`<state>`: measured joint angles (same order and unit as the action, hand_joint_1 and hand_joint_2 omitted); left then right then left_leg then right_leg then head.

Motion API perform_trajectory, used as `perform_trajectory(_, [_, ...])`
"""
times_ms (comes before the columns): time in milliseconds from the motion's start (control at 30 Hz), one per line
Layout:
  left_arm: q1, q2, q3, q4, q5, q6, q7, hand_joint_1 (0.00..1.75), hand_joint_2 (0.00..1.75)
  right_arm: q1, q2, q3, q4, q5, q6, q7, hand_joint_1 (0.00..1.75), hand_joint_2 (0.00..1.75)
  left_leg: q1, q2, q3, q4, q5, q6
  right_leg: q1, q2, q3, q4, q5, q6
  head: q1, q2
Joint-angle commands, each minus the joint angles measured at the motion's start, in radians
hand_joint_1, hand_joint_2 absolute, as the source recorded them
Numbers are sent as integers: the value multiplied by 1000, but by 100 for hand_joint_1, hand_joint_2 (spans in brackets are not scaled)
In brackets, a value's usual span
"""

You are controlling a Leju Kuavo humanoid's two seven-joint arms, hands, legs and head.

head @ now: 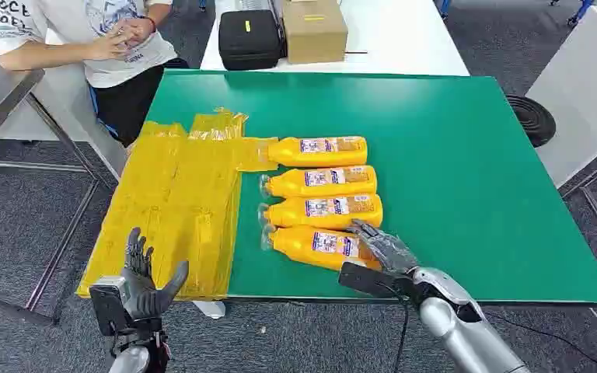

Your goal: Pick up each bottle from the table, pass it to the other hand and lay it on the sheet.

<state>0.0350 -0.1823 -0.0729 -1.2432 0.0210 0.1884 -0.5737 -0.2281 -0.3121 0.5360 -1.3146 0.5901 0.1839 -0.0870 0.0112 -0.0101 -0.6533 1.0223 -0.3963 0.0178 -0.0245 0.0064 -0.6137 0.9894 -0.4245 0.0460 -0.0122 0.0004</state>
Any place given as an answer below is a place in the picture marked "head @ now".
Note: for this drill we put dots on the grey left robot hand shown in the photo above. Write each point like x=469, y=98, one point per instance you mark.
x=141, y=298

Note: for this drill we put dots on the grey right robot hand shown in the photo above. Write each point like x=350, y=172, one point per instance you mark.
x=388, y=252

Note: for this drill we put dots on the orange drink bottle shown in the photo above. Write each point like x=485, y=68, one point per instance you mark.
x=324, y=213
x=324, y=154
x=324, y=184
x=303, y=247

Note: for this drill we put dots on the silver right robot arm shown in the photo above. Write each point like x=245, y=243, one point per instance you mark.
x=463, y=334

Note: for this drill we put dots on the white table foot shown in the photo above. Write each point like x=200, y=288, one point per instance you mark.
x=211, y=309

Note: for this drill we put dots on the green table mat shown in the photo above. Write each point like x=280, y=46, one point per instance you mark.
x=432, y=180

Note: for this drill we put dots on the yellow plastic sheet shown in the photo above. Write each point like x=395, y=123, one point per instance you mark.
x=175, y=206

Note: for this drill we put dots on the black ribbed round base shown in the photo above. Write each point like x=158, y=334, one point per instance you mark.
x=530, y=119

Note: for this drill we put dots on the white desk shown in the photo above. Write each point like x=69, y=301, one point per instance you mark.
x=67, y=113

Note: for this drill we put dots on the black pen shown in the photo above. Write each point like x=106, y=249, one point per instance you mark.
x=356, y=52

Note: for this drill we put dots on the brown cardboard box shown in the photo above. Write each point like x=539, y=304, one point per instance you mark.
x=314, y=33

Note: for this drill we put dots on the seated person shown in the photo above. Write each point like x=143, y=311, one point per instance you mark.
x=113, y=62

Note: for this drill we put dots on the black hard case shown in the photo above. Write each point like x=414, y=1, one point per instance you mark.
x=249, y=41

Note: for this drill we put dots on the white panel table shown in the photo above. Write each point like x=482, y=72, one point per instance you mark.
x=587, y=92

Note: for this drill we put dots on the grey ribbed device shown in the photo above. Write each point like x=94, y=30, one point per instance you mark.
x=254, y=4

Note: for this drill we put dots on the blue chair leg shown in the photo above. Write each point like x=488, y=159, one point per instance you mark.
x=581, y=10

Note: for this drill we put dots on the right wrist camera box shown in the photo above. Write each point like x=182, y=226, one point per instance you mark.
x=365, y=280

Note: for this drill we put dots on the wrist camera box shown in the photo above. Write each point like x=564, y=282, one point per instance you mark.
x=365, y=280
x=105, y=309

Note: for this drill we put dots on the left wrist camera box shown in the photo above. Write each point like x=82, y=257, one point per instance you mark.
x=105, y=309

